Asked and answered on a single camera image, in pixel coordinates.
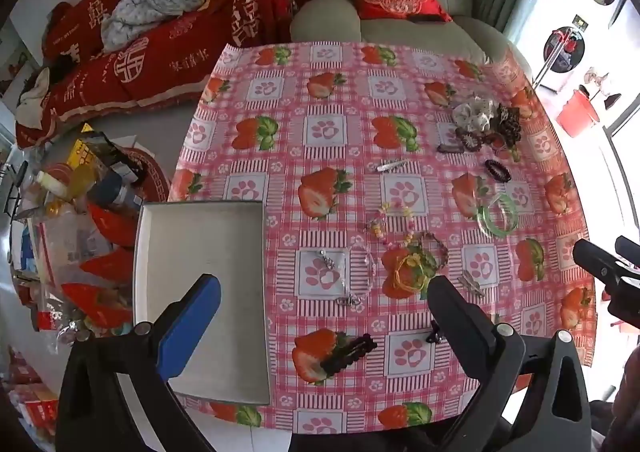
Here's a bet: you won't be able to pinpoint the leopard print scrunchie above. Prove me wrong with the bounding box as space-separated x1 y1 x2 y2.
494 104 524 145

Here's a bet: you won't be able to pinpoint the yellow hair ties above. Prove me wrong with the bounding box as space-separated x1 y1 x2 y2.
391 253 432 292

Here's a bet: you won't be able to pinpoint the red carton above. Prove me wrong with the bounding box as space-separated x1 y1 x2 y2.
19 381 60 435

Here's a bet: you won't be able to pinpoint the pink strawberry print tablecloth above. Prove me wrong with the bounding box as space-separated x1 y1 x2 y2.
167 42 598 435

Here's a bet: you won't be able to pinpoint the white bottle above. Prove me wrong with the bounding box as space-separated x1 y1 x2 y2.
34 171 69 196

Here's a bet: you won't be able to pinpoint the yellow flower bracelet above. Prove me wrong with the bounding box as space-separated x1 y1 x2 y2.
379 199 415 219

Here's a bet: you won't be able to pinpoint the blue can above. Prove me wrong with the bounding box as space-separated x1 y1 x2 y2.
96 171 139 209

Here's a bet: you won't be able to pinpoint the red envelope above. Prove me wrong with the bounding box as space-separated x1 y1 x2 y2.
86 202 139 249
79 247 136 284
61 282 135 329

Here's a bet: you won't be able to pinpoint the yellow bottle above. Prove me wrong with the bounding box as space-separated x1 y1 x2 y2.
69 163 99 201

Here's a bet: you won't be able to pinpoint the yellow box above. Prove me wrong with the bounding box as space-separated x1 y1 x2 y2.
66 136 102 169

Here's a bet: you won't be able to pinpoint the silver butterfly hair clip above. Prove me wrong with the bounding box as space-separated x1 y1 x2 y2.
459 271 487 299

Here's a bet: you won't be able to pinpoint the black bead bracelet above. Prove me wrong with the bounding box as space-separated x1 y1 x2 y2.
484 159 512 183

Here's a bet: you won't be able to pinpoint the white shallow tray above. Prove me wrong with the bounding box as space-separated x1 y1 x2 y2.
133 201 272 406

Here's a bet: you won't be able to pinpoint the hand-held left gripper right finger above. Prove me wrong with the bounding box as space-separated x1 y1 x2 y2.
429 276 593 452

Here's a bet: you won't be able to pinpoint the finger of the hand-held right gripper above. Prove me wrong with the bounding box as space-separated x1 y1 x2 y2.
615 235 640 267
573 238 621 284

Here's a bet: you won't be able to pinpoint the dark brown bead bracelet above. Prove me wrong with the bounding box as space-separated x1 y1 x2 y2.
454 128 485 153

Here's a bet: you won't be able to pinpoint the red printed blanket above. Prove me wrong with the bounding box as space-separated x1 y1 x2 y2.
15 0 312 145

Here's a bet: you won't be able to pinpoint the white crumpled cloth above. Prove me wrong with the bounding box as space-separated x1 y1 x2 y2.
14 66 52 129

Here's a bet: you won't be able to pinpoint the green bangle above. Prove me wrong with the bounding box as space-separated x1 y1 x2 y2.
476 192 519 239

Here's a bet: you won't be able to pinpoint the black scalloped snap hair clip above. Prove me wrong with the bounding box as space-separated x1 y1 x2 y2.
320 333 379 374

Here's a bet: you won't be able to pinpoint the grey crumpled cloth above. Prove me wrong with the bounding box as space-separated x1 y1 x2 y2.
100 0 209 54

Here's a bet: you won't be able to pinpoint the red bucket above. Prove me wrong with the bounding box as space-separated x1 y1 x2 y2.
556 89 599 139

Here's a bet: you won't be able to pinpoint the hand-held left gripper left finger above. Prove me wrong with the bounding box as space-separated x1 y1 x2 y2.
55 273 222 452

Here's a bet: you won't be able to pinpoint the beige sofa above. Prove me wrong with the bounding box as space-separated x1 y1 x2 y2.
290 0 517 69

